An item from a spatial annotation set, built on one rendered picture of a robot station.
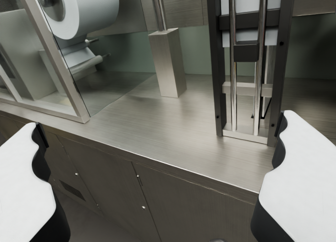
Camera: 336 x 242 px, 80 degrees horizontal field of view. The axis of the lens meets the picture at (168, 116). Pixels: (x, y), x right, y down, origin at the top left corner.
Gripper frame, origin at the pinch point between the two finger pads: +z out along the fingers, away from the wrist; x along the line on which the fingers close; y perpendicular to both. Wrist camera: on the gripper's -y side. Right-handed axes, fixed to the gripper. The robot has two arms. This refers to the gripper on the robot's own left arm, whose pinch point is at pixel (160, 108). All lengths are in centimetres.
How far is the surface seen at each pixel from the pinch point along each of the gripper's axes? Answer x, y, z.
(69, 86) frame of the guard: -36, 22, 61
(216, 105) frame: 13.9, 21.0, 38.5
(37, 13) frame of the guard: -39, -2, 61
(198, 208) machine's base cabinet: 8, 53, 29
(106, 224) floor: -47, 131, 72
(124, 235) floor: -33, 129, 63
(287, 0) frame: 22.7, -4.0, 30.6
